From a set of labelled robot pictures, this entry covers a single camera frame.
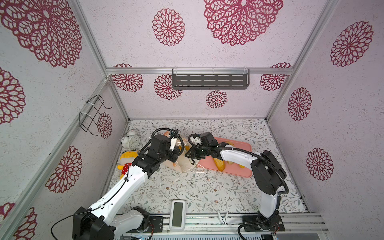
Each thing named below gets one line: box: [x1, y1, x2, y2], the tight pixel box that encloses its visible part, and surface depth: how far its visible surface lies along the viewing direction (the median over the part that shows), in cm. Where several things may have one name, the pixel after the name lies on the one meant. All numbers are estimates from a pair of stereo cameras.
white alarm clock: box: [121, 130, 140, 150], surface depth 97 cm
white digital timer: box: [169, 199, 186, 232], surface depth 74 cm
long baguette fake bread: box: [213, 158, 230, 172], surface depth 94 cm
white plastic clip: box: [217, 211, 229, 225], surface depth 76 cm
